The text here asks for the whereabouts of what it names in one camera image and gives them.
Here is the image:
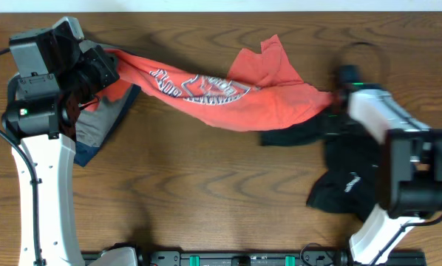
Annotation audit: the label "black garment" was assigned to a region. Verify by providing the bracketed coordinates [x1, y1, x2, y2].
[259, 108, 380, 222]

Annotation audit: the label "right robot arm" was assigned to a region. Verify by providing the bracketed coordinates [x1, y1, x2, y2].
[333, 65, 442, 265]

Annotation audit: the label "folded navy garment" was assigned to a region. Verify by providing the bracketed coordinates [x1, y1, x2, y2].
[74, 85, 140, 167]

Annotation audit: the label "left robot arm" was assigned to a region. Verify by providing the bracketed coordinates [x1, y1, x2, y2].
[1, 17, 119, 265]

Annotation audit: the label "folded grey shorts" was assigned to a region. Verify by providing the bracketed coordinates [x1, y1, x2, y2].
[76, 80, 132, 147]

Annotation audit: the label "red printed t-shirt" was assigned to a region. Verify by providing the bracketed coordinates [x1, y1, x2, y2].
[98, 35, 332, 132]

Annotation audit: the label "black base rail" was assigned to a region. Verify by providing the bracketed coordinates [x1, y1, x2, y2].
[82, 242, 427, 266]

